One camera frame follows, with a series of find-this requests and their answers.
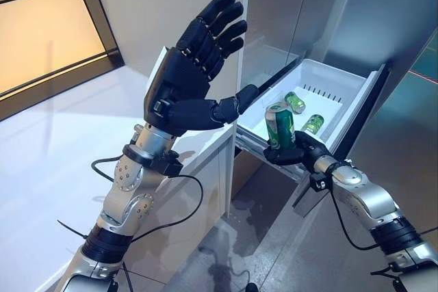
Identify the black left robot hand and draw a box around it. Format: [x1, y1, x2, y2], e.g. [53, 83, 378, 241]
[142, 0, 259, 137]

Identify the small green drink can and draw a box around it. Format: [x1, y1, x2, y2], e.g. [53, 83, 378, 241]
[283, 91, 307, 114]
[300, 114, 325, 135]

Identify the stainless fridge drawer front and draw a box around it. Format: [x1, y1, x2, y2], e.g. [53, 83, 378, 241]
[342, 61, 393, 165]

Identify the dark framed amber window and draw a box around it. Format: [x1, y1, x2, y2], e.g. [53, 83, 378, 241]
[0, 0, 126, 122]

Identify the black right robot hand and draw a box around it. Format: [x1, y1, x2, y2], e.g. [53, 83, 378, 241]
[263, 130, 331, 173]

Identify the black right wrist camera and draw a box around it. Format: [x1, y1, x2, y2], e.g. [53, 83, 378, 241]
[309, 168, 335, 193]

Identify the white plastic fridge drawer bin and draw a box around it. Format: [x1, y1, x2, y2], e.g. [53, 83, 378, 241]
[235, 58, 367, 146]

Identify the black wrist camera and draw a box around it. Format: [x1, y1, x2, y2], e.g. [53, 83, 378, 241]
[122, 144, 183, 177]
[309, 168, 335, 193]

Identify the stainless fridge drawer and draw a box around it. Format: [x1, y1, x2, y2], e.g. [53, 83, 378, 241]
[342, 61, 393, 165]
[291, 182, 324, 218]

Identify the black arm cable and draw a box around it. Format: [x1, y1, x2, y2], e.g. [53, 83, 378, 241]
[328, 182, 381, 251]
[91, 157, 205, 238]

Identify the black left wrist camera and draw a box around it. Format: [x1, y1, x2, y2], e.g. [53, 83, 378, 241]
[122, 144, 183, 177]

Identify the stainless lower fridge drawer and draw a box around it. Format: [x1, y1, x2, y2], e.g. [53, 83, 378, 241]
[291, 182, 324, 218]

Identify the tall green beer can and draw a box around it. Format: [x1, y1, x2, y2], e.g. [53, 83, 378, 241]
[265, 101, 298, 152]

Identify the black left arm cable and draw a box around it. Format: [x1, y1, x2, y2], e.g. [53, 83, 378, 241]
[91, 157, 205, 238]

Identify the tall white cabinet panel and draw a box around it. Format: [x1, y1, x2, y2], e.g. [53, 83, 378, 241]
[85, 0, 253, 220]

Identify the black cable tie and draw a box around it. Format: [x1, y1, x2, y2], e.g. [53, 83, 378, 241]
[57, 219, 88, 239]

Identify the white counter cabinet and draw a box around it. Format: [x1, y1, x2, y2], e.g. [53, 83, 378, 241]
[0, 62, 237, 292]

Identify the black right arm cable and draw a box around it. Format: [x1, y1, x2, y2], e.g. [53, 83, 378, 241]
[328, 182, 381, 251]

